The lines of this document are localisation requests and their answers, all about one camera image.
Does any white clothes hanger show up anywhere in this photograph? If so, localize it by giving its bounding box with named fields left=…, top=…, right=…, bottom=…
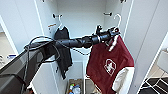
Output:
left=54, top=14, right=68, bottom=34
left=107, top=13, right=123, bottom=51

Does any red jacket with white sleeves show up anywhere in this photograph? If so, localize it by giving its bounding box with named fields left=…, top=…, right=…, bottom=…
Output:
left=85, top=34, right=136, bottom=94

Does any white wardrobe door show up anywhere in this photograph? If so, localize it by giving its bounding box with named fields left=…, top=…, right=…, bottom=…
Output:
left=0, top=0, right=61, bottom=94
left=127, top=0, right=168, bottom=94

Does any white wardrobe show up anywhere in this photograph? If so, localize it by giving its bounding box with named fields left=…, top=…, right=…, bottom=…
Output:
left=34, top=0, right=134, bottom=94

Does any black t-shirt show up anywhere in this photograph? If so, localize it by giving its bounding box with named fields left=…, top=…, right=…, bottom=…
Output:
left=53, top=26, right=74, bottom=80

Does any orange and white sticker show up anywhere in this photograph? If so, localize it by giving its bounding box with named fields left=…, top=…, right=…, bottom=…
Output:
left=47, top=22, right=58, bottom=29

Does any white jug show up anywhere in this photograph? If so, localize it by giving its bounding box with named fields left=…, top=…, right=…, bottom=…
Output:
left=73, top=85, right=82, bottom=94

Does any blue bottle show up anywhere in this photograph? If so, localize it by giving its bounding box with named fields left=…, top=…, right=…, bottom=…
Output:
left=68, top=83, right=76, bottom=94

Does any white drying rack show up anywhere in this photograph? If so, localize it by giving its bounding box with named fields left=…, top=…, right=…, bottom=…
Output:
left=139, top=75, right=168, bottom=94

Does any black hanging bracket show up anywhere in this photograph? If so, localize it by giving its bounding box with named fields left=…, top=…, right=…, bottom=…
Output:
left=51, top=13, right=64, bottom=19
left=102, top=12, right=114, bottom=17

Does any wire basket with bottles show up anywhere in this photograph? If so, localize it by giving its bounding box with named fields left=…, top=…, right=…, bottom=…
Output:
left=67, top=78, right=85, bottom=94

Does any thin black cable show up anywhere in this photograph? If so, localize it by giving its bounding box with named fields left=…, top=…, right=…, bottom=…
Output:
left=23, top=35, right=94, bottom=91

